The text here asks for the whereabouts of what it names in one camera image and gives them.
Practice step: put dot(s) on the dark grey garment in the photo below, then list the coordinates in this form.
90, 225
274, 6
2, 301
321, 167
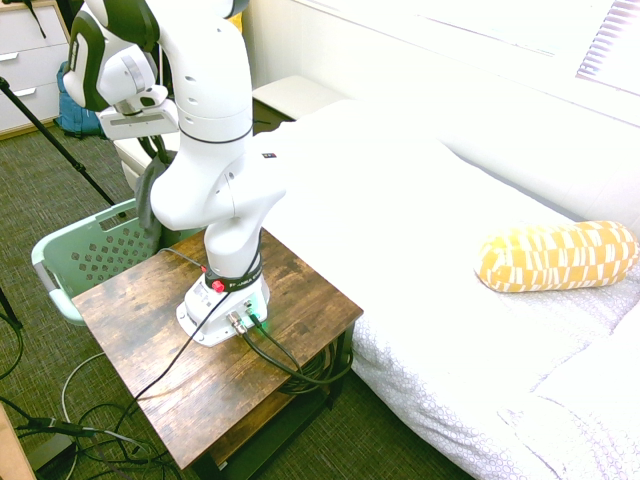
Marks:
147, 200

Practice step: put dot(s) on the black floor box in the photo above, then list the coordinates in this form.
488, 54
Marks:
50, 450

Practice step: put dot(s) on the rustic wooden side table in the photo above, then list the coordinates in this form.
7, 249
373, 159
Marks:
225, 390

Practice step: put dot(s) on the yellow hanging garment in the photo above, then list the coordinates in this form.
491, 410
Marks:
237, 22

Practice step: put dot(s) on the large white ottoman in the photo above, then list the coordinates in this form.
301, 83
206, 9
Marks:
131, 152

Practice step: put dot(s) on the yellow white patterned bolster pillow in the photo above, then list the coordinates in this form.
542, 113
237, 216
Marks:
555, 257

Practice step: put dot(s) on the mint green laundry basket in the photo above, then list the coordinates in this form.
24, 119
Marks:
85, 245

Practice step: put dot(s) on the white drawer dresser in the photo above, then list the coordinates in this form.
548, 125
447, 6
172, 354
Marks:
30, 60

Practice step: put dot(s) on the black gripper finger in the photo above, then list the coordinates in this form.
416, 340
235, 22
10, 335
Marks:
161, 146
146, 145

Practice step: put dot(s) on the light wooden board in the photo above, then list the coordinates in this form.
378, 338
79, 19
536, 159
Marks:
12, 450

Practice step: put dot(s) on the blue backpack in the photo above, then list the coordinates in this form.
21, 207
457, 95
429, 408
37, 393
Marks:
75, 117

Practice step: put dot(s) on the short black tripod leg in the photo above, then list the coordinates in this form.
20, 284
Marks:
7, 310

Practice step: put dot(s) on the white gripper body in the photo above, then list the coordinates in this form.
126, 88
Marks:
140, 121

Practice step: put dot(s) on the small white ottoman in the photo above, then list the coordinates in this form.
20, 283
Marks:
290, 95

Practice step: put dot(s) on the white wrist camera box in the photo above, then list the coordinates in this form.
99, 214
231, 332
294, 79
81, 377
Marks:
151, 97

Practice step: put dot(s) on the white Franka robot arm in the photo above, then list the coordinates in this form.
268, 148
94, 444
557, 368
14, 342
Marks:
215, 100

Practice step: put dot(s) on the white bed with patterned cover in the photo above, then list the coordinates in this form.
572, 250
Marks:
450, 325

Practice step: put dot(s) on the folded white patterned duvet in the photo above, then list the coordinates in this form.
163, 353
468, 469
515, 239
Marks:
585, 415

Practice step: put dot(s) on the window blind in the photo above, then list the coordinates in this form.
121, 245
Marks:
615, 50

